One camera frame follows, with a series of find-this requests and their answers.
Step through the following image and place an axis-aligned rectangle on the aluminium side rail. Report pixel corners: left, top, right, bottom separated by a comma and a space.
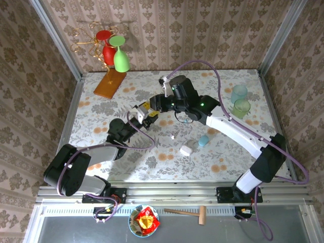
256, 69, 300, 184
60, 74, 86, 183

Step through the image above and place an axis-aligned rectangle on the black connector box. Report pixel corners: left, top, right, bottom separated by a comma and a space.
93, 207, 114, 220
234, 206, 255, 220

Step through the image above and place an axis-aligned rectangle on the patterned ceramic bowl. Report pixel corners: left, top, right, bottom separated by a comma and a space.
128, 204, 160, 238

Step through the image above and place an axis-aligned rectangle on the teal plastic tumbler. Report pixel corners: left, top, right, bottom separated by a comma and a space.
230, 84, 249, 103

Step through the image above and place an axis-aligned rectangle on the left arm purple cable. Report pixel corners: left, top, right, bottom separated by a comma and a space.
57, 111, 156, 223

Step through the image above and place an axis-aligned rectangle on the green wine glass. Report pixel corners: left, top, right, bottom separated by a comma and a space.
108, 35, 131, 73

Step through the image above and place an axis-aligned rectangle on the red wine glass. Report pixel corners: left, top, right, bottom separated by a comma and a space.
95, 29, 117, 66

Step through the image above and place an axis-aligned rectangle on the white slotted cable duct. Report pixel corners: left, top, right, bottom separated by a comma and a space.
41, 204, 240, 216

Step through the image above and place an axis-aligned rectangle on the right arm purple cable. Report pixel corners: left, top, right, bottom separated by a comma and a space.
166, 59, 310, 241

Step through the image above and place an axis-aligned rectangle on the gold wire rack wooden base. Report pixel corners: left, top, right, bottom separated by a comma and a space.
70, 21, 127, 100

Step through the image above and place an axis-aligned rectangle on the wooden mallet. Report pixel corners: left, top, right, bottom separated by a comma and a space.
164, 205, 207, 226

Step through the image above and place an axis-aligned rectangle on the aluminium front rail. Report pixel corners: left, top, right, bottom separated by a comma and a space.
35, 180, 313, 205

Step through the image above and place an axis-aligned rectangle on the thin black gripper wire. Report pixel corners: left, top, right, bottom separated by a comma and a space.
174, 111, 196, 125

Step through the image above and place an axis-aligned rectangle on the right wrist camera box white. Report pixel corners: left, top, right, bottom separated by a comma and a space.
158, 76, 176, 98

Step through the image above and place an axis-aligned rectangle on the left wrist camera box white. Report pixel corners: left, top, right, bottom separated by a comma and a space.
130, 103, 149, 123

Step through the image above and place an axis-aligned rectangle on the white square earbud case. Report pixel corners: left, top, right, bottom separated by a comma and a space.
179, 144, 192, 157

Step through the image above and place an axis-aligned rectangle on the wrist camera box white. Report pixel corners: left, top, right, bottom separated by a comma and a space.
158, 76, 176, 98
130, 103, 149, 123

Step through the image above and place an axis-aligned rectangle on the green plastic tumbler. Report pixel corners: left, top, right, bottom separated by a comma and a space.
232, 98, 252, 120

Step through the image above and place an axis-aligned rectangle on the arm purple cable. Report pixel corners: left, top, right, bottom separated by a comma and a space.
166, 59, 310, 241
57, 111, 156, 223

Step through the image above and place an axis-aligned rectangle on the aluminium frame post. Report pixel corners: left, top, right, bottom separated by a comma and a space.
257, 0, 314, 76
28, 0, 84, 82

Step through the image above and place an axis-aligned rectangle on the red yellow snack packet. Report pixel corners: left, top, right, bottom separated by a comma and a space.
134, 206, 161, 231

